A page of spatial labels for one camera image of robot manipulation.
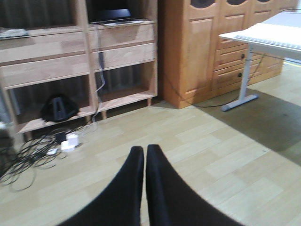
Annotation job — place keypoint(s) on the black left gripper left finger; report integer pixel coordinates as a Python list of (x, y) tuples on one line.
[(119, 204)]

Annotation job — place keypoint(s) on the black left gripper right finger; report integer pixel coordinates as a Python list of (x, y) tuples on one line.
[(171, 201)]

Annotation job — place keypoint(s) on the white desk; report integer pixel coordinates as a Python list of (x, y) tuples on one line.
[(279, 35)]

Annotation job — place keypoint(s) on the white power adapter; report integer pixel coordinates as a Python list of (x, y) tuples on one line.
[(72, 141)]

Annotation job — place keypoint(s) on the wooden wardrobe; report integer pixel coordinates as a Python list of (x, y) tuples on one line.
[(195, 62)]

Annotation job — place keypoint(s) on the wooden shelf unit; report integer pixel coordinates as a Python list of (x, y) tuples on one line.
[(53, 47)]

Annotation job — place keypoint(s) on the silver laptop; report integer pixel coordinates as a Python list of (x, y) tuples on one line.
[(113, 12)]

